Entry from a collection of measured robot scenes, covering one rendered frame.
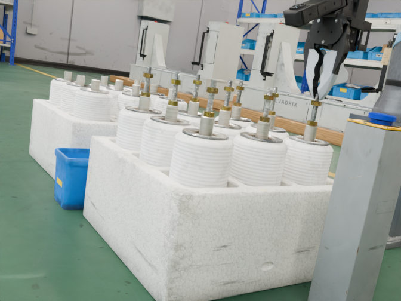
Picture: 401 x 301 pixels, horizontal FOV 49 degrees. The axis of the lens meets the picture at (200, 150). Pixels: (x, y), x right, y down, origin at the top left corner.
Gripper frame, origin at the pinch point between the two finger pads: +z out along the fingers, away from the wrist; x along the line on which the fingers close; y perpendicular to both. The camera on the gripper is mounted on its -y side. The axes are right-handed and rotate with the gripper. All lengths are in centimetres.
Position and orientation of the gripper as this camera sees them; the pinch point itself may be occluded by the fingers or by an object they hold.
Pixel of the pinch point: (315, 92)
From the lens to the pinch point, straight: 84.0
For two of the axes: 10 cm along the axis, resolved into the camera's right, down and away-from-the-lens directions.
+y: 8.2, 0.2, 5.8
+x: -5.6, -2.4, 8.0
